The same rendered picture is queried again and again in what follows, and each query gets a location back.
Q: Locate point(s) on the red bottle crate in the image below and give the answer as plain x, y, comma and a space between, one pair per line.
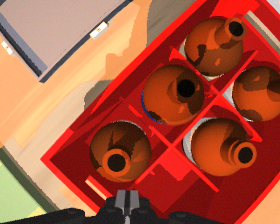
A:
171, 185

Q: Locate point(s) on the brown bottle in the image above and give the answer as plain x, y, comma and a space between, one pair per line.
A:
255, 94
214, 144

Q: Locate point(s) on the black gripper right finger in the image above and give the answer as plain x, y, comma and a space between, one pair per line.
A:
139, 212

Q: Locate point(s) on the grey rectangular tray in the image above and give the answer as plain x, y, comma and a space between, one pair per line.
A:
38, 31

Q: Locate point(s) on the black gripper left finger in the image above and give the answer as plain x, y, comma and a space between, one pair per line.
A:
110, 214

